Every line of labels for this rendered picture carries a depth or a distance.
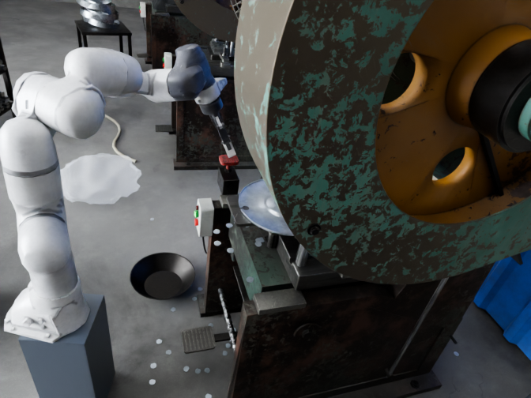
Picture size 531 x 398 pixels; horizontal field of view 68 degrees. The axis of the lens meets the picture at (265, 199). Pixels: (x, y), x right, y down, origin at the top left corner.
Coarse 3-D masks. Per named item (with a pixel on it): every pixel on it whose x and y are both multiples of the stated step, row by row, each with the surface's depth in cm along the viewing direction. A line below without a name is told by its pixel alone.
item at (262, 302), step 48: (336, 288) 119; (384, 288) 125; (432, 288) 126; (240, 336) 114; (288, 336) 119; (336, 336) 127; (384, 336) 137; (432, 336) 148; (240, 384) 127; (288, 384) 137; (336, 384) 149; (384, 384) 160; (432, 384) 163
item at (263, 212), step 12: (240, 192) 123; (252, 192) 125; (264, 192) 126; (240, 204) 119; (252, 204) 120; (264, 204) 121; (276, 204) 121; (252, 216) 115; (264, 216) 116; (276, 216) 117; (264, 228) 111; (276, 228) 112; (288, 228) 113
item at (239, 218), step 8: (232, 200) 121; (232, 208) 117; (240, 208) 118; (248, 208) 118; (232, 216) 115; (240, 216) 114; (240, 224) 112; (248, 224) 113; (264, 232) 126; (264, 240) 124; (272, 240) 123
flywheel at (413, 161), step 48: (480, 0) 56; (528, 0) 58; (432, 48) 58; (480, 48) 59; (528, 48) 54; (432, 96) 63; (480, 96) 58; (528, 96) 54; (384, 144) 66; (432, 144) 69; (480, 144) 73; (528, 144) 60; (432, 192) 77; (480, 192) 82; (528, 192) 81
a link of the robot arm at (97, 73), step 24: (96, 48) 89; (72, 72) 85; (96, 72) 86; (120, 72) 91; (48, 96) 81; (72, 96) 80; (96, 96) 84; (48, 120) 82; (72, 120) 80; (96, 120) 84
